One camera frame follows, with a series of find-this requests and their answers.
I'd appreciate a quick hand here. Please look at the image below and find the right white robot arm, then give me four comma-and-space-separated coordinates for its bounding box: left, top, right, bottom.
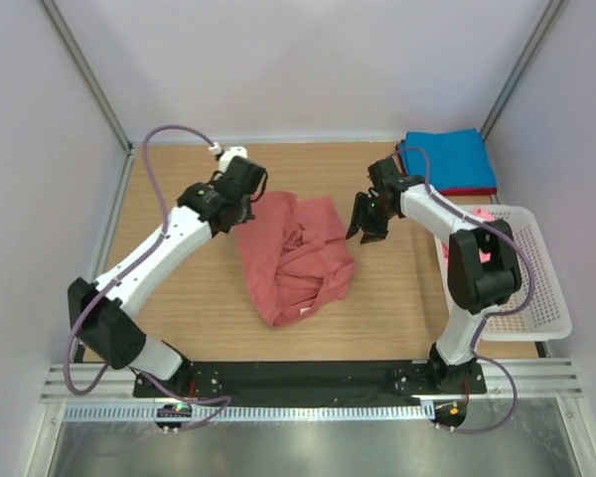
346, 158, 522, 394

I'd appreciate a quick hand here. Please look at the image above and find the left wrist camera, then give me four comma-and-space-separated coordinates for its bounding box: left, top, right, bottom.
209, 142, 248, 172

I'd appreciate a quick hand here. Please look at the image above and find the white slotted cable duct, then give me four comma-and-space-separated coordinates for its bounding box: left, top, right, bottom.
64, 401, 435, 423

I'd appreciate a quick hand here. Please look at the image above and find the white plastic basket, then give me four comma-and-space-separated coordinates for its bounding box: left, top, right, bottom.
434, 205, 574, 343

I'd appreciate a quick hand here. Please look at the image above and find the folded red t-shirt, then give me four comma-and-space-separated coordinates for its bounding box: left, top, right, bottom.
396, 141, 497, 196

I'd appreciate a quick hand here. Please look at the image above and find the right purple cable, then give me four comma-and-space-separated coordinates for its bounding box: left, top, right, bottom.
386, 146, 535, 434

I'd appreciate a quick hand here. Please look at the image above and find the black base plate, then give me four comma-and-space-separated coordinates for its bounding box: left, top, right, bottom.
133, 360, 487, 400

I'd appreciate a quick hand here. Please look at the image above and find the salmon pink t-shirt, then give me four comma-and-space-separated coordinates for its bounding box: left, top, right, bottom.
236, 192, 356, 328

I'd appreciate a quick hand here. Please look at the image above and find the aluminium frame rail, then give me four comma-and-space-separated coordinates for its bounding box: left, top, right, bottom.
39, 358, 583, 403

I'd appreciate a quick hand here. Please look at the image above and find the bright pink t-shirt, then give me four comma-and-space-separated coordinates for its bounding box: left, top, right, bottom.
442, 209, 495, 265

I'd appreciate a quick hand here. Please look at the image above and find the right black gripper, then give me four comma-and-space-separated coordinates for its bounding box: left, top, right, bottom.
348, 192, 397, 244

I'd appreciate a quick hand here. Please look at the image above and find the folded blue t-shirt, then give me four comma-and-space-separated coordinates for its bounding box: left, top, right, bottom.
398, 128, 497, 195

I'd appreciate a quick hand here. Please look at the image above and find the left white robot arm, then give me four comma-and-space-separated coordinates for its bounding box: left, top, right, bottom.
69, 147, 268, 398

